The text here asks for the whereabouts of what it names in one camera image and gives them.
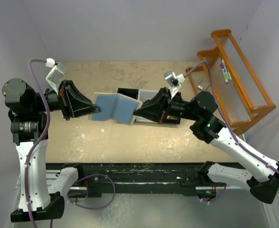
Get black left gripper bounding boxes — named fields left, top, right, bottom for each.
left=31, top=79, right=100, bottom=120

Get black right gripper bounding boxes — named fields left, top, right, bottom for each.
left=133, top=87, right=200, bottom=124

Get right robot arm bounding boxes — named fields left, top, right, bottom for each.
left=134, top=87, right=279, bottom=204

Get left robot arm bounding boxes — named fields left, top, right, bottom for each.
left=2, top=78, right=100, bottom=222

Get gold cards in bin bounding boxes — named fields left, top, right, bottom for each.
left=166, top=115, right=180, bottom=121

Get orange wooden rack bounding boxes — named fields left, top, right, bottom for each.
left=186, top=29, right=276, bottom=135

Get markers on rack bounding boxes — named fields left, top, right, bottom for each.
left=216, top=58, right=234, bottom=87

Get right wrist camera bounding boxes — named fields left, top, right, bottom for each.
left=164, top=71, right=185, bottom=99

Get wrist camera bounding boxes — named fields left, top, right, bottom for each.
left=45, top=58, right=67, bottom=95
left=164, top=71, right=185, bottom=99

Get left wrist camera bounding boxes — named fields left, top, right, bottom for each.
left=45, top=58, right=67, bottom=95

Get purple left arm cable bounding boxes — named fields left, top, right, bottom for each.
left=25, top=59, right=51, bottom=228

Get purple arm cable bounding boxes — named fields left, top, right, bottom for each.
left=183, top=61, right=279, bottom=182
left=25, top=59, right=51, bottom=228

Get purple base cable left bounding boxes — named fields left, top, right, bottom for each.
left=67, top=175, right=116, bottom=210

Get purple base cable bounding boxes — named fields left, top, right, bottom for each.
left=67, top=175, right=116, bottom=210
left=198, top=182, right=228, bottom=204

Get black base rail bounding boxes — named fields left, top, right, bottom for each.
left=46, top=162, right=228, bottom=198

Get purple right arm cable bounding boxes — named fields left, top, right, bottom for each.
left=183, top=61, right=279, bottom=182

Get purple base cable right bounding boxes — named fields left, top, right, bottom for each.
left=198, top=182, right=228, bottom=204

